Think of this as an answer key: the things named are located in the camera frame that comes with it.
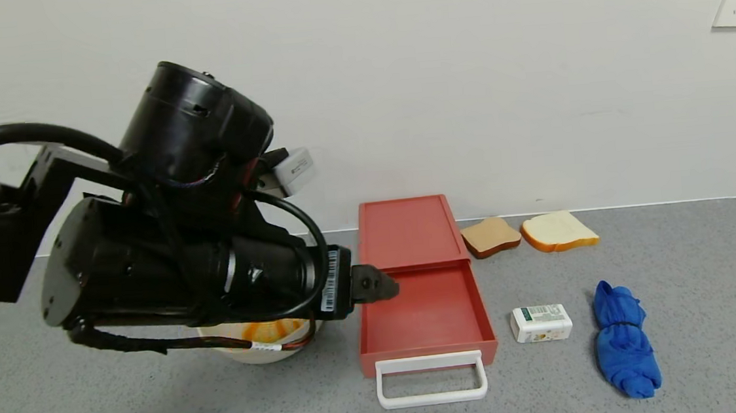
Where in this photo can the brown toast slice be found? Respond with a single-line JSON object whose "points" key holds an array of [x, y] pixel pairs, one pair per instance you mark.
{"points": [[490, 236]]}

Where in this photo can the small white printed box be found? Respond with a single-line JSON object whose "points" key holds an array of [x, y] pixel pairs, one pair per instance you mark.
{"points": [[541, 323]]}

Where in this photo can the white bread slice orange crust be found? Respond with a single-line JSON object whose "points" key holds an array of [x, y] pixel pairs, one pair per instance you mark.
{"points": [[557, 231]]}

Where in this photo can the orange striped croissant toy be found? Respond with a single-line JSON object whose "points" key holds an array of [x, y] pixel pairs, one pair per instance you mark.
{"points": [[272, 329]]}

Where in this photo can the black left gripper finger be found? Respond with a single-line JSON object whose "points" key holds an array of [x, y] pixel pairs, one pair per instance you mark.
{"points": [[374, 283]]}

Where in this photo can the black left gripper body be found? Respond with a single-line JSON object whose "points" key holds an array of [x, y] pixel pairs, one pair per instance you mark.
{"points": [[336, 281]]}

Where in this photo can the beige round bowl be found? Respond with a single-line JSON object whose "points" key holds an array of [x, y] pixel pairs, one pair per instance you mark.
{"points": [[268, 353]]}

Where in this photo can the blue bundled cloth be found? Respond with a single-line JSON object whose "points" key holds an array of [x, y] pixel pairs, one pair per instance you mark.
{"points": [[623, 344]]}

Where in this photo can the black and silver left robot arm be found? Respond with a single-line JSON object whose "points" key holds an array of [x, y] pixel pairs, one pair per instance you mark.
{"points": [[150, 269]]}

